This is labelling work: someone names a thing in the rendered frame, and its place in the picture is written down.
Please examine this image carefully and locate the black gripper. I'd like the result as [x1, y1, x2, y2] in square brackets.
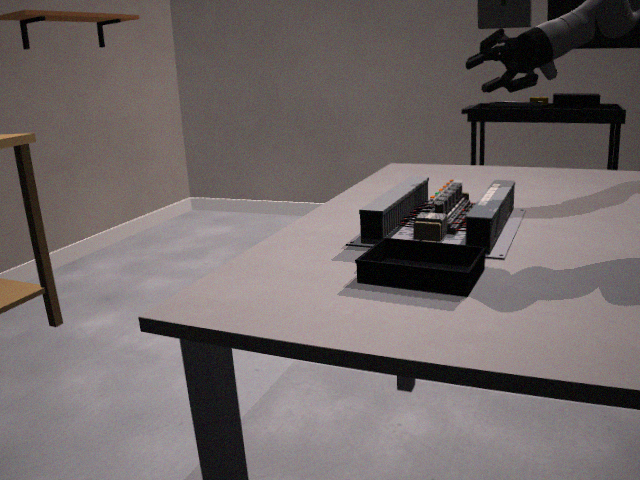
[466, 27, 553, 93]

